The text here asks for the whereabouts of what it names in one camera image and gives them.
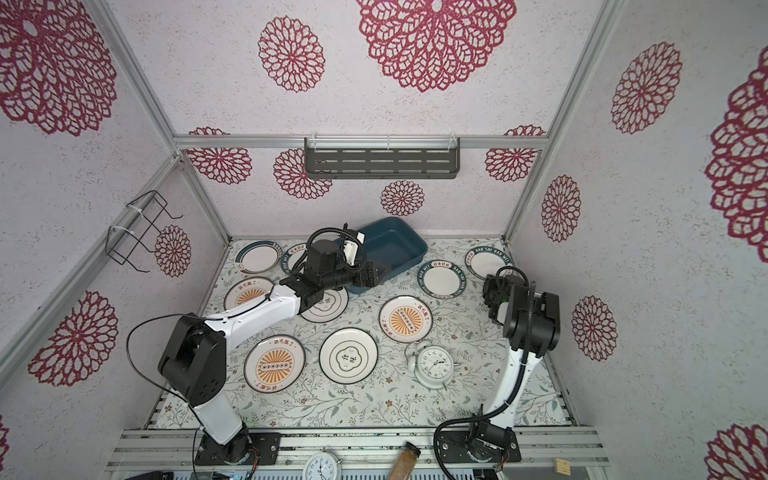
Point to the white alarm clock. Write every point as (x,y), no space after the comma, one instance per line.
(432,366)

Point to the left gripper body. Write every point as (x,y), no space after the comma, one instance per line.
(342,276)

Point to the brown cork-top bottle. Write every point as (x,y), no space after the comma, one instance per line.
(405,462)

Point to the orange sunburst plate front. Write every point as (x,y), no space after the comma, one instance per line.
(274,364)

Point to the white clock at front edge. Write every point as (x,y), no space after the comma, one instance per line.
(322,466)

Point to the teal plastic bin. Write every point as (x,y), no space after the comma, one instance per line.
(393,242)

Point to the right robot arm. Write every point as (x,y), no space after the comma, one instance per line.
(531,326)

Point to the small wooden block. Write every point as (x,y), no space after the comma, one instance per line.
(562,467)

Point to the grey wall shelf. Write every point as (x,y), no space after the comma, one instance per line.
(383,160)

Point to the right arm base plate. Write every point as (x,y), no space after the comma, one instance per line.
(481,442)

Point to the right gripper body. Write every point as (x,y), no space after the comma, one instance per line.
(495,289)

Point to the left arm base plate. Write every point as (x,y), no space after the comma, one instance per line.
(260,449)

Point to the black wire rack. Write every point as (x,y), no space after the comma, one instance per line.
(147,209)

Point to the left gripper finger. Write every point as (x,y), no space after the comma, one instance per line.
(374,268)
(372,277)

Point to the orange sunburst plate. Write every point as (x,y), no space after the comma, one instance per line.
(274,364)
(405,319)
(247,290)

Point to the plain green-rim plate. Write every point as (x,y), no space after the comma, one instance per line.
(258,257)

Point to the white flower-pattern plate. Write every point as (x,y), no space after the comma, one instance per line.
(348,356)
(333,305)

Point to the green Hao Wei plate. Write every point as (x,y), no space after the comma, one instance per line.
(291,256)
(441,279)
(482,261)

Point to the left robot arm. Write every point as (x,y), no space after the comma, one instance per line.
(194,362)

